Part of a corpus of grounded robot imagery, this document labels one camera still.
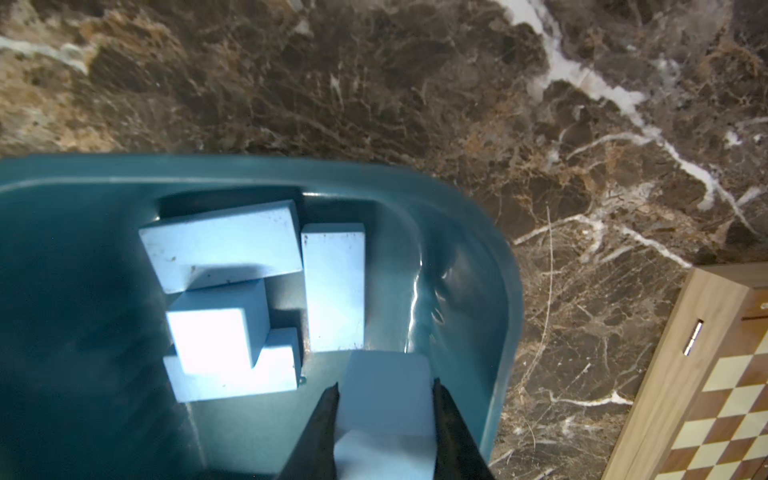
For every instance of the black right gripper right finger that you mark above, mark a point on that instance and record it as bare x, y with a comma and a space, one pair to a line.
457, 455

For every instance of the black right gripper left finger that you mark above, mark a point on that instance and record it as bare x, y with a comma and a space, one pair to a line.
313, 455

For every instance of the light blue slanted block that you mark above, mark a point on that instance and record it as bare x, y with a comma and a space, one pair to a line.
385, 424

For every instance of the lone light blue block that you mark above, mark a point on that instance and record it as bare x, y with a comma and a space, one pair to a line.
334, 256

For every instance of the teal plastic tray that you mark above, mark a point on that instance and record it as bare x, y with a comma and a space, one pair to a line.
84, 392

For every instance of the wooden chessboard box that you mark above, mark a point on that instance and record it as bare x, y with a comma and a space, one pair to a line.
701, 411

